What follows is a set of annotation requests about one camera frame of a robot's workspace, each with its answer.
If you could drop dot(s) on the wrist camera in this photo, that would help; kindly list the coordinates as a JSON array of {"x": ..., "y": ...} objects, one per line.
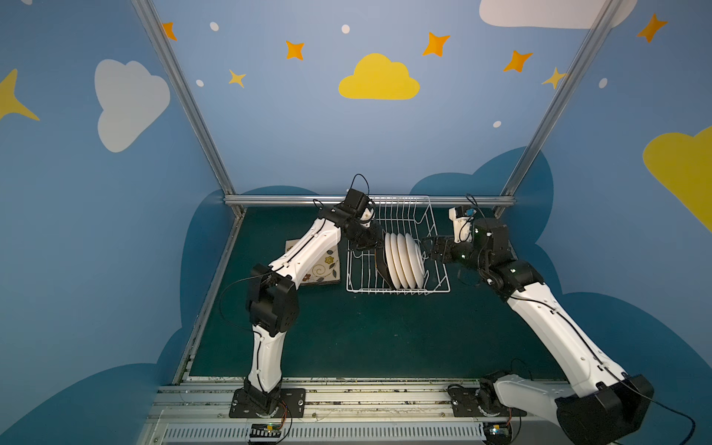
[
  {"x": 462, "y": 218},
  {"x": 367, "y": 216}
]

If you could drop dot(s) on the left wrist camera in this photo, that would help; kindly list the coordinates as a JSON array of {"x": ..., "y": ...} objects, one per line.
[{"x": 367, "y": 216}]

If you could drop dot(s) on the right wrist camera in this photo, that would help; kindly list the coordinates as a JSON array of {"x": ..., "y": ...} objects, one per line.
[{"x": 462, "y": 218}]

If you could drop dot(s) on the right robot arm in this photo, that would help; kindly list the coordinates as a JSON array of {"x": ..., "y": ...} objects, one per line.
[{"x": 600, "y": 402}]

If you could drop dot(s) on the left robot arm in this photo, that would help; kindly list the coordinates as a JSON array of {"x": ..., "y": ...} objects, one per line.
[{"x": 273, "y": 303}]

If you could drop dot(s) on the floral square plate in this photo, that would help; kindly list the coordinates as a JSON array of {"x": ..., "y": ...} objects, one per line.
[
  {"x": 327, "y": 266},
  {"x": 320, "y": 281}
]

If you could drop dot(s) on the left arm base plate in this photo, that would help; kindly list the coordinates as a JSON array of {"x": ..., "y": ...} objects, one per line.
[{"x": 283, "y": 401}]

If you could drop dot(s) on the aluminium rail base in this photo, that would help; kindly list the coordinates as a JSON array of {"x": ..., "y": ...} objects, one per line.
[{"x": 337, "y": 411}]

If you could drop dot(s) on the controller board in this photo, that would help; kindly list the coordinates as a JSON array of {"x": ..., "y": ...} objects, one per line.
[
  {"x": 497, "y": 434},
  {"x": 265, "y": 433}
]

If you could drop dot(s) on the white round plate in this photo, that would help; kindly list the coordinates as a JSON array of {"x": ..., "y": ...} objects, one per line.
[
  {"x": 393, "y": 274},
  {"x": 416, "y": 261},
  {"x": 404, "y": 266},
  {"x": 409, "y": 260}
]

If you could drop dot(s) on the white wire dish rack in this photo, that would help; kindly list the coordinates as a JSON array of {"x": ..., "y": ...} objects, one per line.
[{"x": 399, "y": 215}]

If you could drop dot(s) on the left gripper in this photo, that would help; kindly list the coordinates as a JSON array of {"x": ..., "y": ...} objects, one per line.
[{"x": 369, "y": 239}]

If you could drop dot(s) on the left controller board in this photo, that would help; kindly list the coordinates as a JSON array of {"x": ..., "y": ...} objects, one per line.
[{"x": 265, "y": 433}]

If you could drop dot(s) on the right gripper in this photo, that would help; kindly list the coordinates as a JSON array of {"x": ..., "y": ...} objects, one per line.
[{"x": 437, "y": 248}]

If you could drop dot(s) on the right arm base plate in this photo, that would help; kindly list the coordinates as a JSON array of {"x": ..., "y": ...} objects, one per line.
[{"x": 467, "y": 401}]

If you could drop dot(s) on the right controller board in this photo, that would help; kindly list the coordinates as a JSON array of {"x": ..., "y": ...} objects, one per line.
[{"x": 497, "y": 434}]

